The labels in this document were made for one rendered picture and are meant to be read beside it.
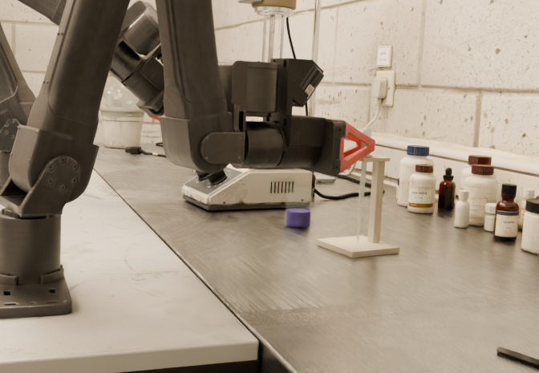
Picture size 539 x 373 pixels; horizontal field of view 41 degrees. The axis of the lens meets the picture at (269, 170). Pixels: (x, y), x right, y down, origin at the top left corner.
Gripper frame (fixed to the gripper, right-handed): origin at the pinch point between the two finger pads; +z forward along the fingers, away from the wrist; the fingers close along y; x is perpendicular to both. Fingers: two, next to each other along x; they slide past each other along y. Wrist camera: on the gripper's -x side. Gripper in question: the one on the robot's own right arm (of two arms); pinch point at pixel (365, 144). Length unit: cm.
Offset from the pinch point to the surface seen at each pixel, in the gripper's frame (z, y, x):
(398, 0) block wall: 55, 59, -29
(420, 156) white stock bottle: 33.3, 24.6, 4.4
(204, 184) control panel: -5.6, 36.2, 10.3
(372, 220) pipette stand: 2.0, -0.1, 10.3
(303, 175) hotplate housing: 10.1, 29.0, 8.1
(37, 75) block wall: 22, 276, -7
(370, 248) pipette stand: -0.4, -3.0, 13.3
